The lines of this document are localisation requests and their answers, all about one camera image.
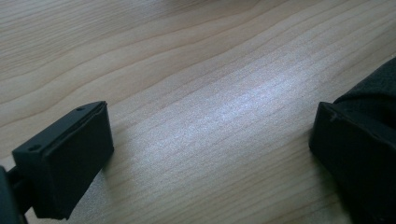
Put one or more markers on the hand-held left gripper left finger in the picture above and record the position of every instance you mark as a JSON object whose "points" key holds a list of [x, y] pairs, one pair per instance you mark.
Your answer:
{"points": [[68, 161]]}

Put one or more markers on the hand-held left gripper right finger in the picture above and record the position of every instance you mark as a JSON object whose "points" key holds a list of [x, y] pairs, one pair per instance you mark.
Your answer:
{"points": [[358, 161]]}

